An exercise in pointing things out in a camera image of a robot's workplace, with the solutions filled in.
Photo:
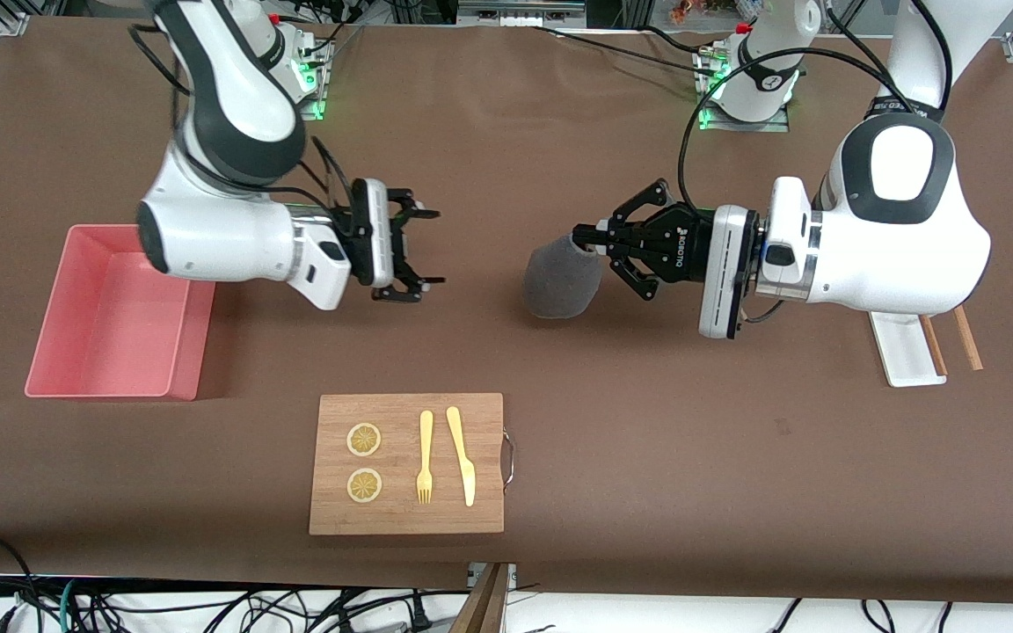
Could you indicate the wooden stand piece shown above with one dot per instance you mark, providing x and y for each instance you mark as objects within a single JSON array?
[{"x": 484, "y": 607}]

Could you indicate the grey cloth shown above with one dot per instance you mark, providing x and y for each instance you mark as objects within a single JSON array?
[{"x": 559, "y": 281}]

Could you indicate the pink plastic bin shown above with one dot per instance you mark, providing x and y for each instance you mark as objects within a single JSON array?
[{"x": 102, "y": 343}]

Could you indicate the brown table cover sheet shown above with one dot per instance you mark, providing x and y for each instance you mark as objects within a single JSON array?
[{"x": 559, "y": 132}]

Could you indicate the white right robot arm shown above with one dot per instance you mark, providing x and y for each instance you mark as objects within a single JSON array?
[{"x": 234, "y": 97}]

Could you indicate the lemon slice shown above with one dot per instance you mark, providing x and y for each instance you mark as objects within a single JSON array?
[
  {"x": 364, "y": 440},
  {"x": 364, "y": 486}
]

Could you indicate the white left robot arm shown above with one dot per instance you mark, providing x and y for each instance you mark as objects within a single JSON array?
[{"x": 876, "y": 255}]

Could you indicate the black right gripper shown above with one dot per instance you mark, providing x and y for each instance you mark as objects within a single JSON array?
[{"x": 399, "y": 247}]

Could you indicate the metal clamp bracket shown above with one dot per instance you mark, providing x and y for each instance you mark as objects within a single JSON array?
[{"x": 512, "y": 576}]

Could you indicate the wooden cutting board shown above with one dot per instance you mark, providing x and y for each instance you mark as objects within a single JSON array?
[{"x": 401, "y": 519}]

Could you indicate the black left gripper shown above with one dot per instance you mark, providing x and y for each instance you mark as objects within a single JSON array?
[{"x": 681, "y": 245}]

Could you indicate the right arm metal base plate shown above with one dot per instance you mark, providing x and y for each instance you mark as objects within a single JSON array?
[{"x": 313, "y": 112}]

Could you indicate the orange background object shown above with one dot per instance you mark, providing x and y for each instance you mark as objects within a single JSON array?
[{"x": 687, "y": 10}]

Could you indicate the white rectangular tray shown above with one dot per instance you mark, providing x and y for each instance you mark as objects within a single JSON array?
[{"x": 907, "y": 360}]

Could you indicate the yellow plastic fork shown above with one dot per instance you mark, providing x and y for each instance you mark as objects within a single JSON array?
[{"x": 426, "y": 440}]

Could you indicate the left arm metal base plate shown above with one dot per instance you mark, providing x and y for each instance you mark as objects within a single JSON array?
[{"x": 770, "y": 126}]

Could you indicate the grey metal equipment box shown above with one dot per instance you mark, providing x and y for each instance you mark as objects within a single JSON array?
[{"x": 520, "y": 13}]

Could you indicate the yellow plastic knife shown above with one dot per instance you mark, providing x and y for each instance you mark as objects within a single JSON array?
[{"x": 468, "y": 479}]

